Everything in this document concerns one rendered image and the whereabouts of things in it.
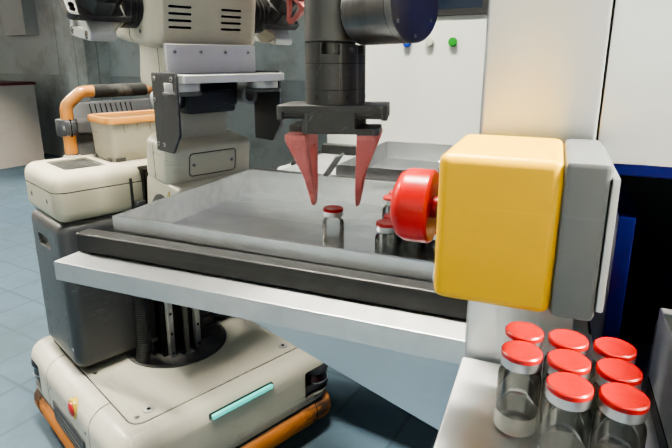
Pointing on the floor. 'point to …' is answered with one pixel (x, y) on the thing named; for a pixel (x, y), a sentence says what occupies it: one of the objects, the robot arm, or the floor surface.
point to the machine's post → (542, 74)
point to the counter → (19, 124)
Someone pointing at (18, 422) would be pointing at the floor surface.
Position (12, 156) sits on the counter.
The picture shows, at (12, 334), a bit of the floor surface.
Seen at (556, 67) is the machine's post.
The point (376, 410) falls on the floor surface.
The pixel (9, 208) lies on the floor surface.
